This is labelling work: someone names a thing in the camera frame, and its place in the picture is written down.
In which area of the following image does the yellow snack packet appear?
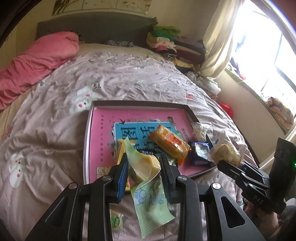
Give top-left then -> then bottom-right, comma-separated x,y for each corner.
116,139 -> 131,193

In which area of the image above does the orange snack packet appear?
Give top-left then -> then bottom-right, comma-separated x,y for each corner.
150,125 -> 192,165

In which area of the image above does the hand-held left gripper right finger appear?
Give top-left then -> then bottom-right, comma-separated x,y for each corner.
159,153 -> 266,241

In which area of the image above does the orange and dark patterned cloth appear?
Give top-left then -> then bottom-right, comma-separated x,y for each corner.
267,96 -> 295,130

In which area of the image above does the white crumpled garment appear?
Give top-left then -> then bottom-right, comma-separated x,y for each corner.
186,71 -> 221,95

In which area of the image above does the pink and blue book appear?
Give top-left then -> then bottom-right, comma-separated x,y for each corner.
89,108 -> 212,179

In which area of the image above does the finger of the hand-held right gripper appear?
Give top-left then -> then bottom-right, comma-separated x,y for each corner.
240,162 -> 270,183
217,160 -> 262,193

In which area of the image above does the person's right forearm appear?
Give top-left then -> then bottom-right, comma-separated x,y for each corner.
276,204 -> 296,232

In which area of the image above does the blossom wall painting panel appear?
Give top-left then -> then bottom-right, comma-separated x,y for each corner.
117,0 -> 151,12
82,0 -> 117,10
53,0 -> 83,15

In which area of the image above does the clear pastry packet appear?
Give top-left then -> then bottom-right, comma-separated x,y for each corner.
191,122 -> 210,142
207,131 -> 245,166

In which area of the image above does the grey padded headboard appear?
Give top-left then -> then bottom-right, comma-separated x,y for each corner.
36,14 -> 159,45

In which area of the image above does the green packet with yellow pastry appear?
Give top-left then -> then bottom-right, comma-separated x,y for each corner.
124,137 -> 162,183

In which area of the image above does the green cartoon print packet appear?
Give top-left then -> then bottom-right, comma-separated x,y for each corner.
130,175 -> 176,240

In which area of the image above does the round green topped snack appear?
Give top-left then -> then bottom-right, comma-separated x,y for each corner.
109,209 -> 124,232

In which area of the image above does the cream curtain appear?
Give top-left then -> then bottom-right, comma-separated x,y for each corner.
200,0 -> 243,78

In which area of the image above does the blue snack packet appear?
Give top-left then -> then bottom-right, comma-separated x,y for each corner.
187,141 -> 216,166

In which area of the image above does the green sill cover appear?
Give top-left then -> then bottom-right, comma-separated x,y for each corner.
225,70 -> 273,102

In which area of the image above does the pink tray box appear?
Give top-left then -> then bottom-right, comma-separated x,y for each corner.
84,100 -> 214,183

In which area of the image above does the pile of folded clothes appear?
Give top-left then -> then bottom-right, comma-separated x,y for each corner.
146,25 -> 206,69

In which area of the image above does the person's right hand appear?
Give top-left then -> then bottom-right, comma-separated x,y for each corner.
243,204 -> 278,223

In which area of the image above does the pink duvet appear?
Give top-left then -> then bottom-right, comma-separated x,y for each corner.
0,32 -> 80,110

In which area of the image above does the red plastic bag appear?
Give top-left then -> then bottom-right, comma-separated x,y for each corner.
218,102 -> 234,118

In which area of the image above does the window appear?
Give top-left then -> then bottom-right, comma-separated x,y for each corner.
228,0 -> 296,98

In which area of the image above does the heap of colourful clothes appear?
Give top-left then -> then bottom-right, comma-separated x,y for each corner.
228,57 -> 248,80

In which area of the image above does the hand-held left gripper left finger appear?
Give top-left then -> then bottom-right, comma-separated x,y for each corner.
25,153 -> 130,241

